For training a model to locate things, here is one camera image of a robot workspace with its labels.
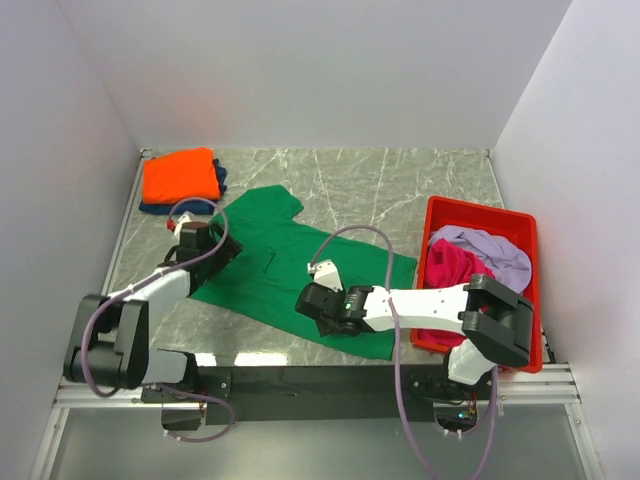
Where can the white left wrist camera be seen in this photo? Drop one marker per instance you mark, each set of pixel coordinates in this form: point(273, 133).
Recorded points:
point(175, 225)

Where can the folded orange t shirt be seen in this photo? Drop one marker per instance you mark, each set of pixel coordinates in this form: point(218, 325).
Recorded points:
point(173, 177)

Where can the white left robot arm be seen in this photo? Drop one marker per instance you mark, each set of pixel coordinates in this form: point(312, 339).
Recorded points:
point(111, 334)

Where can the green t shirt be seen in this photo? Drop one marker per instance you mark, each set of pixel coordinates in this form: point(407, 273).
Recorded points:
point(264, 281)

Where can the magenta t shirt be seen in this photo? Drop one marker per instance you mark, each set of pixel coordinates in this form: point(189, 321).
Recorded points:
point(446, 265)

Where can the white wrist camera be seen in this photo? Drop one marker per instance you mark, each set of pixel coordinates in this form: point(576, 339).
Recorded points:
point(175, 225)
point(326, 274)

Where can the folded navy blue t shirt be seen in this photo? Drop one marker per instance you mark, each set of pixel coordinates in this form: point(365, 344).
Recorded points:
point(196, 207)

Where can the aluminium frame rail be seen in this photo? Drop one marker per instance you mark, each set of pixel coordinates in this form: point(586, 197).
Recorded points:
point(120, 437)

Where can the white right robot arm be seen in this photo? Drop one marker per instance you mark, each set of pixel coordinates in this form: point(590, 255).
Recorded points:
point(495, 321)

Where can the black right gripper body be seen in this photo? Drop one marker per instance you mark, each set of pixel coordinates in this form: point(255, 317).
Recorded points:
point(325, 328)

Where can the red plastic bin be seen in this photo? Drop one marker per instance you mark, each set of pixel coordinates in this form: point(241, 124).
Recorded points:
point(519, 228)

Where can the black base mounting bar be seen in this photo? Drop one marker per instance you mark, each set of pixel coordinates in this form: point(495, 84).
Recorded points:
point(279, 393)

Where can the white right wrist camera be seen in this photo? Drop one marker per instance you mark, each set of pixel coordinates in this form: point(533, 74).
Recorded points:
point(326, 274)

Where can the lavender t shirt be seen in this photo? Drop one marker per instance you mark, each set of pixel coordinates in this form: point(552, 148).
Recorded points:
point(510, 265)

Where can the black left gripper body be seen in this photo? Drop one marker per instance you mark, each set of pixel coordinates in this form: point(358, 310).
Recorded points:
point(213, 263)

